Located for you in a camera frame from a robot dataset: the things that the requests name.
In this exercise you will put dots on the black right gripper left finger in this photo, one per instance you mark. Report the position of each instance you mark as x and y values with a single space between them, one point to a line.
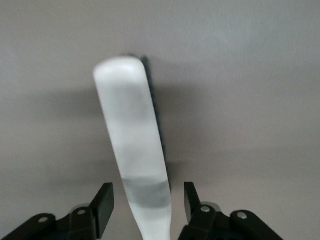
82 225

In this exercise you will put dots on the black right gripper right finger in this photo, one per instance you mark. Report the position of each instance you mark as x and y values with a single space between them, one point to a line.
207 225

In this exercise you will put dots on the beige hand brush black bristles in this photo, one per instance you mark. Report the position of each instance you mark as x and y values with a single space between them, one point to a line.
130 125

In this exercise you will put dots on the brown table cover mat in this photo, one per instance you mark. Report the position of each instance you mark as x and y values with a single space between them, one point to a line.
237 75

